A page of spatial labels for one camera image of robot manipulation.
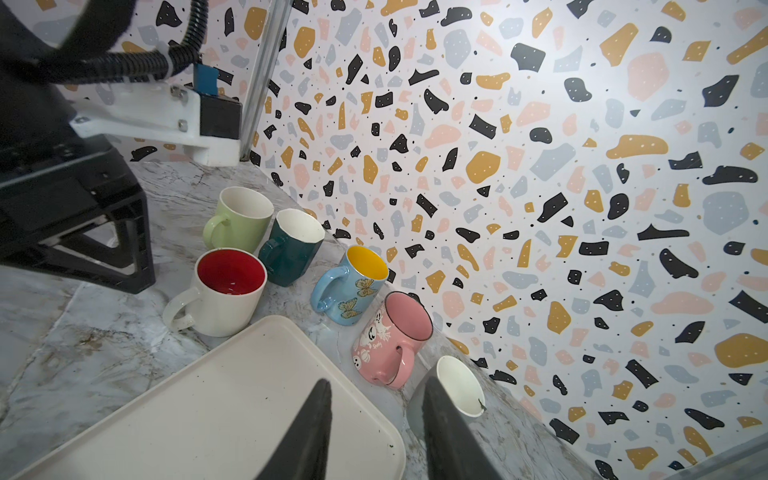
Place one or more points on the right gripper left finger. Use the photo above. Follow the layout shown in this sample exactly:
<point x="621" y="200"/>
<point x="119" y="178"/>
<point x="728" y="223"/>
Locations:
<point x="304" y="450"/>

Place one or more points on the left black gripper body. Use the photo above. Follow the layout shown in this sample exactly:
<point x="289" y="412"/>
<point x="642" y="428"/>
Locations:
<point x="51" y="179"/>

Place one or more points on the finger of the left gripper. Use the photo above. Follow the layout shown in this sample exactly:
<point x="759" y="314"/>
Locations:
<point x="109" y="247"/>

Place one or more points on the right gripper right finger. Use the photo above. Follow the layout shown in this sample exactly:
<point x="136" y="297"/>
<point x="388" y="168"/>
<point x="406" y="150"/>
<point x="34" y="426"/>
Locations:
<point x="452" y="451"/>

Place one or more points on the grey handleless cup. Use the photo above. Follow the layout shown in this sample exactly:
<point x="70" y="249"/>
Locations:
<point x="462" y="387"/>

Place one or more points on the white cream mug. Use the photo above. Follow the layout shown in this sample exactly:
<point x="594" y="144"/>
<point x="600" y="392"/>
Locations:
<point x="225" y="289"/>

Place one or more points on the light green mug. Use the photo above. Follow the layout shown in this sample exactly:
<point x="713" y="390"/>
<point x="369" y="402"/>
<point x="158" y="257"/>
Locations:
<point x="241" y="219"/>

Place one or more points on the pink glass mug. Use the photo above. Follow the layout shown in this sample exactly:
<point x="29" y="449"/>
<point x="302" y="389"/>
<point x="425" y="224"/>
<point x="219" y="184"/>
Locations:
<point x="384" y="353"/>

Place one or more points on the dark green mug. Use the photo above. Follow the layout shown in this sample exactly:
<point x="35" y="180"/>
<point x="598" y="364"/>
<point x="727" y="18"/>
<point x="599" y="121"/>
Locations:
<point x="294" y="240"/>

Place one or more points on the light blue yellow-inside mug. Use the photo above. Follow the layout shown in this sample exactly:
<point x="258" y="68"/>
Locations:
<point x="345" y="292"/>

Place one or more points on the beige rectangular tray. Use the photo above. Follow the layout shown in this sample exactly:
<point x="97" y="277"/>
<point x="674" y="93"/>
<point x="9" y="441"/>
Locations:
<point x="222" y="417"/>

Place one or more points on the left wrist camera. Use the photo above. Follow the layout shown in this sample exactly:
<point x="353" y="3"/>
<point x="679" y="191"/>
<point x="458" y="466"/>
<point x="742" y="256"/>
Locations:
<point x="206" y="126"/>

